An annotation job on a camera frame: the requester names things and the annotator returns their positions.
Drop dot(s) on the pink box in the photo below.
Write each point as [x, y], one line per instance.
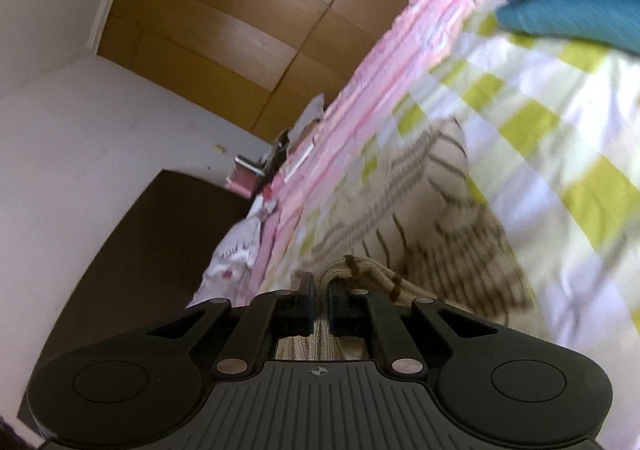
[242, 180]

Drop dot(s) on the dark wooden headboard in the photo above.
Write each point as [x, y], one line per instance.
[125, 255]

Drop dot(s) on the pink striped quilt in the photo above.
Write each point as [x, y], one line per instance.
[380, 65]

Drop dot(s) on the yellow-green checkered bed sheet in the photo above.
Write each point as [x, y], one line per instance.
[575, 155]

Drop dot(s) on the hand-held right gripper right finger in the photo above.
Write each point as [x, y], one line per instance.
[340, 302]

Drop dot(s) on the wooden wardrobe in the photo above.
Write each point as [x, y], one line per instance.
[225, 30]

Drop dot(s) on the beige brown-striped knit sweater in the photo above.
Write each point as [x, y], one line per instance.
[450, 240]

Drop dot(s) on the white pillow with pink dots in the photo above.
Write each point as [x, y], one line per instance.
[235, 250]

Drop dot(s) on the white plastic bag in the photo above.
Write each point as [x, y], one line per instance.
[310, 118]

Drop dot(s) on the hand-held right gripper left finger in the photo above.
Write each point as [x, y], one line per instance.
[305, 302]

